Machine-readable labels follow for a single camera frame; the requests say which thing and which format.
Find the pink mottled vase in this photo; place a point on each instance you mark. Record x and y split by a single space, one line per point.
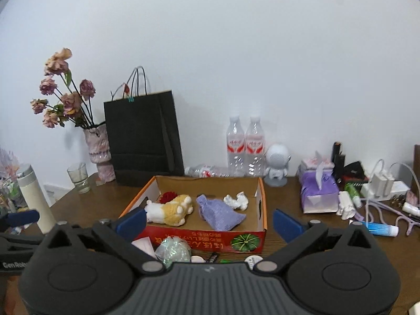
98 147

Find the green white tube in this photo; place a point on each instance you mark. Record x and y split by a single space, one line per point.
351 192

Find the purple tissue pack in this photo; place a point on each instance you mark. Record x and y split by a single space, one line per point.
318 193

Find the white robot speaker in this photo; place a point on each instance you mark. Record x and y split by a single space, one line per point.
277 157

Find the green tissue packet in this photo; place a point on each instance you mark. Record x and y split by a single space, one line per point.
226 261

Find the dried pink flowers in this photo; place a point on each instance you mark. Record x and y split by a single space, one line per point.
70 101

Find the blue toothpaste tube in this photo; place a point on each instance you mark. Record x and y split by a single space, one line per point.
380 229

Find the iridescent plastic bag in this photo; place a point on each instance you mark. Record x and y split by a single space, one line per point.
172 251

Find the white round labelled case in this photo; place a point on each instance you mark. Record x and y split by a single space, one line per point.
251 261

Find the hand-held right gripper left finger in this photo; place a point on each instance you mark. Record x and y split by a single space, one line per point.
131 224

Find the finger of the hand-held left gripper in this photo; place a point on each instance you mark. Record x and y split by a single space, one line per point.
23 217
19 239

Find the cream thermos bottle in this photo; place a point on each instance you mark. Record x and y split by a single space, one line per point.
32 197

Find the pink printed plastic bag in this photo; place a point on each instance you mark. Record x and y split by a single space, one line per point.
8 165

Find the white charger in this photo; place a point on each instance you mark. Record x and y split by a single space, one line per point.
389 183
378 185

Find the black red packet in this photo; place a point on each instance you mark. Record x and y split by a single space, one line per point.
356 170

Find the black rectangular case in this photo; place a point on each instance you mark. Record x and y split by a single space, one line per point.
338 157

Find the black paper bag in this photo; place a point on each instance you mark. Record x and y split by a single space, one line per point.
141 137

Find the orange cardboard box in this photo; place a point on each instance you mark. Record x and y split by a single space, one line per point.
197 238

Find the white pink tube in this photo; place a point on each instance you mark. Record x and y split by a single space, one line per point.
411 208

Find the white power strip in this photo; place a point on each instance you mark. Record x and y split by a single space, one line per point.
402 188

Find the clear drinking glass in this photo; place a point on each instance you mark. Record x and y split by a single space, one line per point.
78 178

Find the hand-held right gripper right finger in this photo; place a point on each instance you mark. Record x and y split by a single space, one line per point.
288 226

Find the purple flexible holder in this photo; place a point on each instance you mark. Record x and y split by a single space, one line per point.
407 220

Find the clear empty water bottle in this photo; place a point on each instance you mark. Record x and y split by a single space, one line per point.
206 171

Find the yellow white plush toy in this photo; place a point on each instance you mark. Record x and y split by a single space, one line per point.
170 210

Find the white flat object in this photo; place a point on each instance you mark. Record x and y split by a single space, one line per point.
415 311

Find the pink patterned box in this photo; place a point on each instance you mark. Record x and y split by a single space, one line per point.
308 163

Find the red rose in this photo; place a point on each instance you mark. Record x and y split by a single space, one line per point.
168 197

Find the white rectangular plastic box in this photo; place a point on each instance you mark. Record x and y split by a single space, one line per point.
144 246

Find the red label water bottle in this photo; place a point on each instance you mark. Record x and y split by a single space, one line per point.
255 147
236 147

